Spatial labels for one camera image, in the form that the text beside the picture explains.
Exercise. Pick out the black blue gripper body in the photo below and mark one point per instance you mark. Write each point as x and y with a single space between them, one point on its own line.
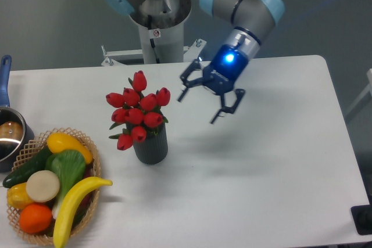
222 72

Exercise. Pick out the red tulip bouquet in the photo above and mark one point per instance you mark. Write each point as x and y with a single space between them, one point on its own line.
140 114

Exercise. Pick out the dark grey ribbed vase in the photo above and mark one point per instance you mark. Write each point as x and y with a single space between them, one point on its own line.
150 145

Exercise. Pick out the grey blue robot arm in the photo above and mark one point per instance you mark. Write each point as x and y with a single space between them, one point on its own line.
252 21

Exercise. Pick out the yellow squash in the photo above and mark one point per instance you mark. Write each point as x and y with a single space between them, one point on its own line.
58 142

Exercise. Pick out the green bok choy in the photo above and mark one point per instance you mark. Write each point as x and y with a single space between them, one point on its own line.
69 166

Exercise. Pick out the black device at table edge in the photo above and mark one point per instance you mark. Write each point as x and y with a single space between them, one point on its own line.
362 219

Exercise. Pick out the yellow banana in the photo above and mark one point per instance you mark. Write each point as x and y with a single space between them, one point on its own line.
70 204

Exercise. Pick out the woven wicker basket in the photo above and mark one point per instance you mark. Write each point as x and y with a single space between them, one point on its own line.
86 208

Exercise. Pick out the dark green cucumber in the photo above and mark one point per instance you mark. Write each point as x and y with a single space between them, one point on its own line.
24 172

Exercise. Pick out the yellow bell pepper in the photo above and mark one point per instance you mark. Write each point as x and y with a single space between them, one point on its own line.
18 198

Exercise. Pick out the orange fruit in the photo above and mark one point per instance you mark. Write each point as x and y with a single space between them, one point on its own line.
35 218

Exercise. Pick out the white metal frame bracket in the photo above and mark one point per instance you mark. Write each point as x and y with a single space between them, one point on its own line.
153 55

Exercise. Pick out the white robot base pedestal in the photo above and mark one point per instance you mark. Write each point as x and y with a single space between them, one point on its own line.
161 23

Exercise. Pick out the white metal post right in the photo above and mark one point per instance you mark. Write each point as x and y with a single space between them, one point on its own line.
359 102

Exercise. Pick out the blue handled saucepan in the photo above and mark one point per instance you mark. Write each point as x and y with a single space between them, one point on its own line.
15 133

